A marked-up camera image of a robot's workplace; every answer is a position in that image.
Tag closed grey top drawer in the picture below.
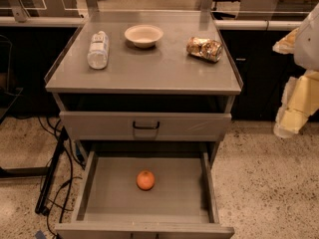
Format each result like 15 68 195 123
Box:
60 112 231 141

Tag grey drawer cabinet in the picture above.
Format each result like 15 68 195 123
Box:
46 11 242 157

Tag black floor cables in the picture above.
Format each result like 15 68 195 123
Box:
33 115 88 239

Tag orange fruit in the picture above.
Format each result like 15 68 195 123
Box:
137 170 156 191

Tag clear plastic water bottle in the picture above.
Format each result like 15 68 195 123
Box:
87 31 110 70

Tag open grey middle drawer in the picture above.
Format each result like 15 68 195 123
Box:
56 152 234 239

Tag black drawer handle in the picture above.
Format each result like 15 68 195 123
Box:
133 121 160 130

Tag white horizontal rail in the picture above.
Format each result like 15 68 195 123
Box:
0 16 303 32

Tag black metal stand leg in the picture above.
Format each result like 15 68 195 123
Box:
35 128 68 215

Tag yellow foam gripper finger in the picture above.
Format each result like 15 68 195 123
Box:
273 70 319 138
272 28 298 55

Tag crumpled gold snack bag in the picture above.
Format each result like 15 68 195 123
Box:
186 37 223 63

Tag white paper bowl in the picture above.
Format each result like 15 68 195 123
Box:
125 25 163 49

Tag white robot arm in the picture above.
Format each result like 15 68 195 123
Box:
273 5 319 138

